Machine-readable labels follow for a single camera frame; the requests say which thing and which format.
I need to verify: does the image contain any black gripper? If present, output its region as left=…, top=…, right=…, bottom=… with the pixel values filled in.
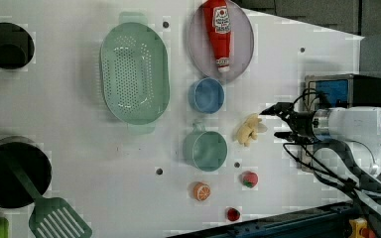
left=261, top=102, right=316, bottom=143

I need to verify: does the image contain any peeled toy banana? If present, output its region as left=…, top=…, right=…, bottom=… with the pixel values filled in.
left=236, top=113, right=268, bottom=147

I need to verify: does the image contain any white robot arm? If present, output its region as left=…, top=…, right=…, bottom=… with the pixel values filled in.
left=262, top=102, right=381, bottom=219

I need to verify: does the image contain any toaster oven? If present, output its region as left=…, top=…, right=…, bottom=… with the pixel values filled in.
left=306, top=74, right=381, bottom=177

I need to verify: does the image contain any toy peach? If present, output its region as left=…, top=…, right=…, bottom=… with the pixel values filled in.
left=242, top=172, right=258, bottom=188

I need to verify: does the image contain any blue cup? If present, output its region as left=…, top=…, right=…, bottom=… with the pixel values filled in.
left=188, top=77, right=224, bottom=114

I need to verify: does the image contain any green mug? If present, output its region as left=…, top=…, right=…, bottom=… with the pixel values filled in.
left=183, top=122, right=228, bottom=172

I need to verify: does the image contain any toy strawberry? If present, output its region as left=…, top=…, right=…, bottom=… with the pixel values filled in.
left=226, top=207, right=240, bottom=221

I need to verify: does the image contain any toy orange half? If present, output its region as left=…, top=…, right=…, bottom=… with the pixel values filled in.
left=192, top=182, right=210, bottom=201

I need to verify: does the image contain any grey round plate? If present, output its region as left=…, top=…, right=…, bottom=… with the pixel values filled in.
left=187, top=0, right=254, bottom=83

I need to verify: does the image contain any red ketchup bottle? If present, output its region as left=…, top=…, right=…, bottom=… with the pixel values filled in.
left=202, top=0, right=231, bottom=72

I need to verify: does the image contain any green oval colander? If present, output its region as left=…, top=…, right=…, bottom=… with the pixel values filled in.
left=99, top=12, right=171, bottom=135

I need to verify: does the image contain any green slotted spatula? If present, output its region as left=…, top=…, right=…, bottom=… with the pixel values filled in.
left=5, top=157, right=92, bottom=238

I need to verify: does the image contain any small black pot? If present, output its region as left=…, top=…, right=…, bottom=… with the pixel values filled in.
left=0, top=22, right=35, bottom=69

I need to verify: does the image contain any large black pot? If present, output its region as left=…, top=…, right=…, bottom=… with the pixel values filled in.
left=0, top=136, right=52, bottom=209

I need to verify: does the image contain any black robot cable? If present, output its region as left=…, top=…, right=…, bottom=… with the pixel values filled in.
left=282, top=142, right=381, bottom=212

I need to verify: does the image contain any blue metal frame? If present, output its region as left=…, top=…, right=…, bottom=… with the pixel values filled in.
left=169, top=202, right=359, bottom=238

